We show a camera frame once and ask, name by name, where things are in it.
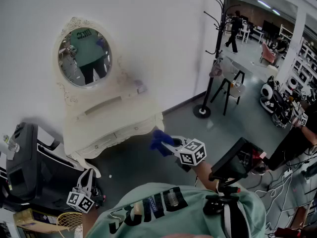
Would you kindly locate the blue cloth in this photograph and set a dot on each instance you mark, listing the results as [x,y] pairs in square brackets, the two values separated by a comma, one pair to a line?
[158,139]

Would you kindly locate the pile of black white devices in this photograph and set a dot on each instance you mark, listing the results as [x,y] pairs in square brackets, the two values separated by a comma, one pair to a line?
[280,103]

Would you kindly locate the white shelving unit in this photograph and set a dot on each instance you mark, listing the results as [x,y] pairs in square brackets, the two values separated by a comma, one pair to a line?
[302,68]

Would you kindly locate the person's right forearm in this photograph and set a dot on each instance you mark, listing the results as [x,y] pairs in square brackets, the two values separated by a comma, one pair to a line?
[205,175]

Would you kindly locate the clear plastic bottle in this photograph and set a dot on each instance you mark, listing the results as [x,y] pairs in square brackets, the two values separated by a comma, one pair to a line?
[10,144]

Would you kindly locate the black coat rack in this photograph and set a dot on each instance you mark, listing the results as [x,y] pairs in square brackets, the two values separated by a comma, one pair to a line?
[210,83]

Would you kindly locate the grey pink hanging bag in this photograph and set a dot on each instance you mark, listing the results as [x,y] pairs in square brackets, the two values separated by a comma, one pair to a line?
[215,68]

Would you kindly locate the black chest mount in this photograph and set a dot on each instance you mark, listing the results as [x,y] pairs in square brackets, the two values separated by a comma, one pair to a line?
[218,204]

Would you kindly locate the oval mirror carved white frame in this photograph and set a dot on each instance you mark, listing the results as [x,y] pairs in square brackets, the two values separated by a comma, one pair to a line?
[84,58]

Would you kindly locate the black chest-mounted tablet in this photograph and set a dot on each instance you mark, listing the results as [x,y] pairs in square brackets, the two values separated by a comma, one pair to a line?
[230,162]

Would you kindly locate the small purple packet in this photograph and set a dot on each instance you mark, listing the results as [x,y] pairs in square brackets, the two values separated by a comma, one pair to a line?
[140,86]

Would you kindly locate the white dressing table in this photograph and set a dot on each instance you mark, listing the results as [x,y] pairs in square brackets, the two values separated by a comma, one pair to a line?
[119,118]

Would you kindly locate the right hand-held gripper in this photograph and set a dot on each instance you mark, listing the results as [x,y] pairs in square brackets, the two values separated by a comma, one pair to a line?
[193,155]

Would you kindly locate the dark grey large appliance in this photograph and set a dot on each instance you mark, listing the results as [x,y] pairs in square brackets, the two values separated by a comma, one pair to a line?
[22,162]

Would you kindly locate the pink chair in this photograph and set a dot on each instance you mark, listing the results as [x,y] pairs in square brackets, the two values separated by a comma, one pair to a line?
[267,53]

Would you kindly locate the white chair black legs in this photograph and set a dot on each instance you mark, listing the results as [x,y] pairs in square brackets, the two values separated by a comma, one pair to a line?
[237,90]

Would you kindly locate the person's left forearm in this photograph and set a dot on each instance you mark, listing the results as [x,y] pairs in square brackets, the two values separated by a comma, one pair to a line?
[88,222]

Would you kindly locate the yellow cardboard box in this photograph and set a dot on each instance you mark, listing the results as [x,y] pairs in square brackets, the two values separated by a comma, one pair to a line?
[27,219]

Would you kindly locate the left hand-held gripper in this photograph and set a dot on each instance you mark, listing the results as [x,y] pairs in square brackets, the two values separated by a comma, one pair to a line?
[80,202]

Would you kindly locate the green printed t-shirt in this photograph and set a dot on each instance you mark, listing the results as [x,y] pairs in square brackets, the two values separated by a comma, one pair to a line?
[173,227]

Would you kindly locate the white round stool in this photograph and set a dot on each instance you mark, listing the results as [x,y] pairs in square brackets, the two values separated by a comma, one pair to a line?
[272,71]

